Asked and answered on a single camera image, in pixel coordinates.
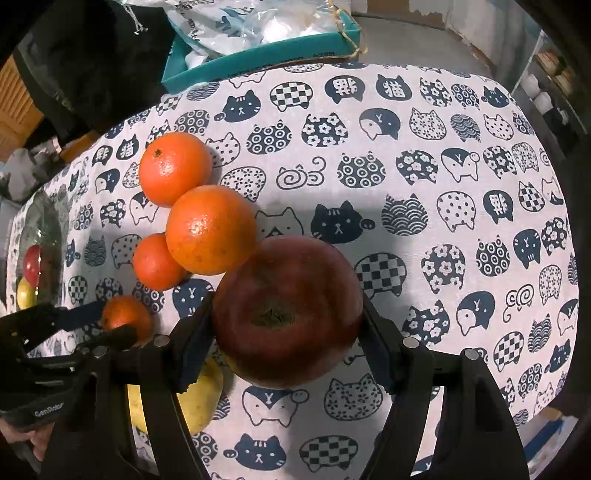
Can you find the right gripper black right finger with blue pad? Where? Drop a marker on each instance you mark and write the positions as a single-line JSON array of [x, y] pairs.
[[477, 437]]

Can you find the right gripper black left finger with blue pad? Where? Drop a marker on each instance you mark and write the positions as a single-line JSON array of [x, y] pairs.
[[92, 437]]

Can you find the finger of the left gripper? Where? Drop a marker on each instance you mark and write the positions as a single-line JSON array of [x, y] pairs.
[[44, 320], [120, 339]]

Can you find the small tangerine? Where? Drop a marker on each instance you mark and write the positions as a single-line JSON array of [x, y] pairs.
[[127, 310], [154, 266]]

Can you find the large dark red apple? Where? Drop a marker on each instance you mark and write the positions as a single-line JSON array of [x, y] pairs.
[[289, 314]]

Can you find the person's left hand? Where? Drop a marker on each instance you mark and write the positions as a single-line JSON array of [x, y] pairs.
[[38, 438]]

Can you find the small red apple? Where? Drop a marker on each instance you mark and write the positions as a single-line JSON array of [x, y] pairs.
[[32, 264]]

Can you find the green glass bowl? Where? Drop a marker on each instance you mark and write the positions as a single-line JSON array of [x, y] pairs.
[[41, 221]]

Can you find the yellow green pear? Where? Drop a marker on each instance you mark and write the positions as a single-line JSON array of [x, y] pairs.
[[198, 403]]

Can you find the large orange near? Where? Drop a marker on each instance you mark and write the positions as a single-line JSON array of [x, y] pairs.
[[210, 229]]

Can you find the large orange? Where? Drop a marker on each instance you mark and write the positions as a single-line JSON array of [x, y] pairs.
[[210, 229], [173, 164]]

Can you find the grey clothes pile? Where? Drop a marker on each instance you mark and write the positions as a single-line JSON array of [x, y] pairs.
[[26, 170]]

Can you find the large orange far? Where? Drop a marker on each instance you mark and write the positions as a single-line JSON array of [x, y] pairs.
[[173, 164]]

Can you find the wooden louvered cabinet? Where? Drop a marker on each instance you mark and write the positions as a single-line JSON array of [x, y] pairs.
[[19, 117]]

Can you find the cat pattern tablecloth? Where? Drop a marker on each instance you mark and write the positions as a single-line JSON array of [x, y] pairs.
[[432, 183]]

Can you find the black hanging coat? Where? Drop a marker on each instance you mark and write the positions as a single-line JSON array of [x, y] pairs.
[[89, 65]]

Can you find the teal storage box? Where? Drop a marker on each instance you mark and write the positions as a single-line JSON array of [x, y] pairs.
[[177, 77]]

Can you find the cardboard box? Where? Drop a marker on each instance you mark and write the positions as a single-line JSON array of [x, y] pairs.
[[281, 60]]

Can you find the white printed plastic bag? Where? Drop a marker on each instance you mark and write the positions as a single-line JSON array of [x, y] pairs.
[[215, 27]]

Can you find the clear plastic bag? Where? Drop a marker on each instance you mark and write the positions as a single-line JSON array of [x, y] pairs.
[[275, 21]]

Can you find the shoe rack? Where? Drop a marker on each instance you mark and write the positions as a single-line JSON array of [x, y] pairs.
[[554, 99]]

